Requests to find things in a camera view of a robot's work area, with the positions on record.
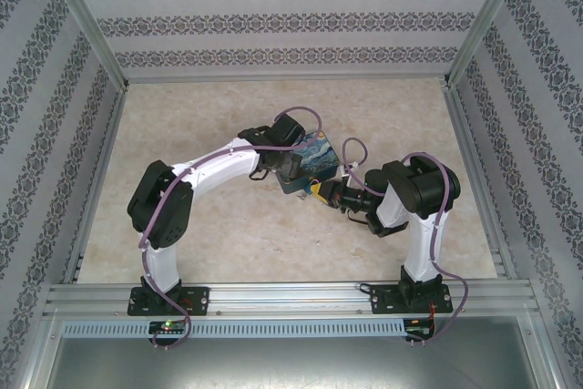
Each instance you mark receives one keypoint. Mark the starry night tin box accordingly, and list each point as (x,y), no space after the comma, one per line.
(314,156)

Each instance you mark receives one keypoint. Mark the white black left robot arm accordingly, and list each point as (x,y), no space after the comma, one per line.
(159,207)

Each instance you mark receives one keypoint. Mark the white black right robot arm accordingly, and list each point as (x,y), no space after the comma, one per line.
(423,188)

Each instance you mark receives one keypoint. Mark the black mounting plate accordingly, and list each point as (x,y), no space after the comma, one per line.
(382,300)
(196,302)

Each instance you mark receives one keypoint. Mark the green controller board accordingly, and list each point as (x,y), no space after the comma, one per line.
(168,326)
(419,329)

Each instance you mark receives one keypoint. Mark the grey metal panel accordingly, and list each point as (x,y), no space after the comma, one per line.
(291,361)

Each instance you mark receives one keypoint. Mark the aluminium side rail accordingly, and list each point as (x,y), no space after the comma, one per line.
(478,179)
(98,179)

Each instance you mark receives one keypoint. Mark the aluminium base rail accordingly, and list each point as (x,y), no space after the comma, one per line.
(291,298)

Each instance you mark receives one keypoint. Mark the aluminium frame post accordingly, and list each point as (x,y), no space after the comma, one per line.
(487,15)
(86,15)

